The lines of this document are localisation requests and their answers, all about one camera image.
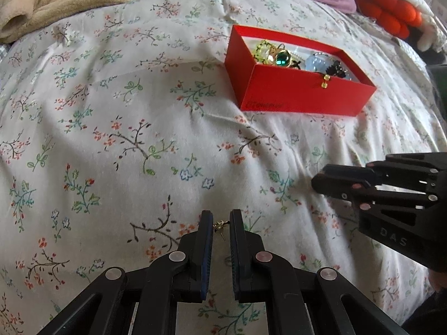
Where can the floral bedsheet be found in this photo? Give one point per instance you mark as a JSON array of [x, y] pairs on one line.
[[104, 129]]

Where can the white plush fabric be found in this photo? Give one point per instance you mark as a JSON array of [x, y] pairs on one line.
[[427, 28]]

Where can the beige fleece blanket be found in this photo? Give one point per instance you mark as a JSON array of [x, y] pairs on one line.
[[52, 0]]

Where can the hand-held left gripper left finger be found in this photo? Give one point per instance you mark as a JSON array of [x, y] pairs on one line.
[[206, 247]]

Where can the orange plush toy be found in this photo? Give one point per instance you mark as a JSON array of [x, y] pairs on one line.
[[387, 8]]

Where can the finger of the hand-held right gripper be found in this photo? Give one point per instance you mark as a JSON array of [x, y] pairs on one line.
[[335, 188], [345, 171]]

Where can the small gold stud earring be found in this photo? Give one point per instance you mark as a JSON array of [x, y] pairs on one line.
[[220, 226]]

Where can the black bead gold earring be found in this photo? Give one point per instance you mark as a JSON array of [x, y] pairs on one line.
[[337, 69]]

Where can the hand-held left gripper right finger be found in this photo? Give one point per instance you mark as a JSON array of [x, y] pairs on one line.
[[234, 247]]

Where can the red jewelry box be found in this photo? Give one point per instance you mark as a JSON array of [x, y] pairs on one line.
[[300, 90]]

